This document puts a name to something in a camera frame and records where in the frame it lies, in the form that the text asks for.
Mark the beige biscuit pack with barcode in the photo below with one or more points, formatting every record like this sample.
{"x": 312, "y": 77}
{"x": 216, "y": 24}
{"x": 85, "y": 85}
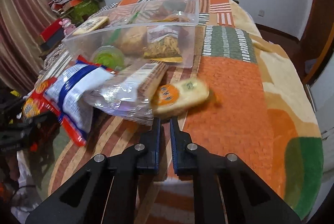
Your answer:
{"x": 91, "y": 24}

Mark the dark blue box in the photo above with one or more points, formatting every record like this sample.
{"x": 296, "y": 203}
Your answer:
{"x": 53, "y": 40}

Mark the orange label rice cake pack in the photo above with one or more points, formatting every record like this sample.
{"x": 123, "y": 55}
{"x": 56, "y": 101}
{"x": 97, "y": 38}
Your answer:
{"x": 171, "y": 99}

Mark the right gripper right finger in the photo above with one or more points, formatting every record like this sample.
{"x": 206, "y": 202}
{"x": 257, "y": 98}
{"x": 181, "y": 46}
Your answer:
{"x": 226, "y": 190}

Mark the clear bag brown snacks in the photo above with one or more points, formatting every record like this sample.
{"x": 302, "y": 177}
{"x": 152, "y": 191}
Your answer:
{"x": 132, "y": 41}

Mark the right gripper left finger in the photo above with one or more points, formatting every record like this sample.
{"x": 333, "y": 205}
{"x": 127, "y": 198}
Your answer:
{"x": 104, "y": 190}

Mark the red blue white snack bag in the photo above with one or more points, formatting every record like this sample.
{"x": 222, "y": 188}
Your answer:
{"x": 63, "y": 97}

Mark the clear plastic storage box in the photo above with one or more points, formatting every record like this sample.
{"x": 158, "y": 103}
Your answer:
{"x": 182, "y": 14}

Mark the green jelly cup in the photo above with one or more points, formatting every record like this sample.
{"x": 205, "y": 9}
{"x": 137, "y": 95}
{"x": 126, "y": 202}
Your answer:
{"x": 109, "y": 56}

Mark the pink plush toy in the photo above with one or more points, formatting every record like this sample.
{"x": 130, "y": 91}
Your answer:
{"x": 67, "y": 26}

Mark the patchwork striped bed blanket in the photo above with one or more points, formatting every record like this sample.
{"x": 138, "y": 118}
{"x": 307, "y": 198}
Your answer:
{"x": 257, "y": 109}

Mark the yellow noodle snack bag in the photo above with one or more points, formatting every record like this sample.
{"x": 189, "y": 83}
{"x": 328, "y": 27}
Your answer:
{"x": 162, "y": 44}

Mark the striped red curtain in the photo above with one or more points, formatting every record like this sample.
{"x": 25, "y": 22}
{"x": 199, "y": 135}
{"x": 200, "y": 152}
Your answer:
{"x": 22, "y": 21}

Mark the red gift box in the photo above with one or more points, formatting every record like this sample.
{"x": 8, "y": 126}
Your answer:
{"x": 49, "y": 31}

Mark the green patterned box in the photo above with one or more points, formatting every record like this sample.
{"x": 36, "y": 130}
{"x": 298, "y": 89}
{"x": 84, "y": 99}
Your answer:
{"x": 82, "y": 11}

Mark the brown wafer biscuit pack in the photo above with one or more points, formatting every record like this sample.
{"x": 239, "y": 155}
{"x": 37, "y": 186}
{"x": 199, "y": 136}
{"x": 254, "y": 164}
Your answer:
{"x": 129, "y": 93}

